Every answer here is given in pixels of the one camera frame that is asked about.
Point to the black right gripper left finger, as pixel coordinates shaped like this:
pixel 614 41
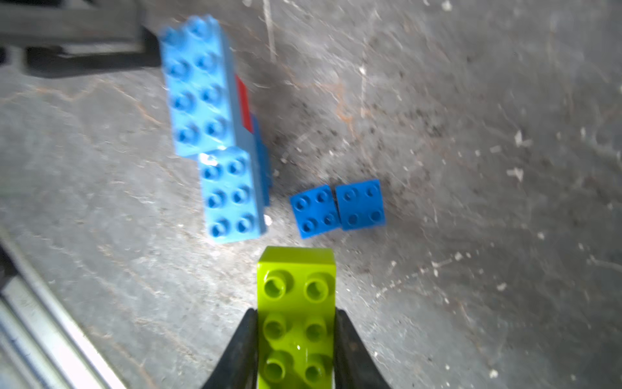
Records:
pixel 238 365

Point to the blue long lego brick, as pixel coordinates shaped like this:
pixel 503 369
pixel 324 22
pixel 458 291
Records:
pixel 231 195

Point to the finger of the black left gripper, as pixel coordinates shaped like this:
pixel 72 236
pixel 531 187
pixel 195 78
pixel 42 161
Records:
pixel 43 28

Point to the light blue lego brick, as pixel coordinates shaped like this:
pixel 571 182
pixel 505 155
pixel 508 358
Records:
pixel 264 160

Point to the small blue lego brick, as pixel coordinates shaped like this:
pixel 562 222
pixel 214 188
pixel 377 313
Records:
pixel 315 211
pixel 361 205

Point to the green lego brick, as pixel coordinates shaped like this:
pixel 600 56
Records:
pixel 296 308

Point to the red lego brick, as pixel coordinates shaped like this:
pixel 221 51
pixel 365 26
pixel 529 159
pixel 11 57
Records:
pixel 244 105

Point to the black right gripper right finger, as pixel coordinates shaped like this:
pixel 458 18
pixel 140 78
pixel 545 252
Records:
pixel 353 365

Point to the metal base rail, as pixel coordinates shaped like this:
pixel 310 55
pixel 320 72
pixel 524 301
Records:
pixel 39 337

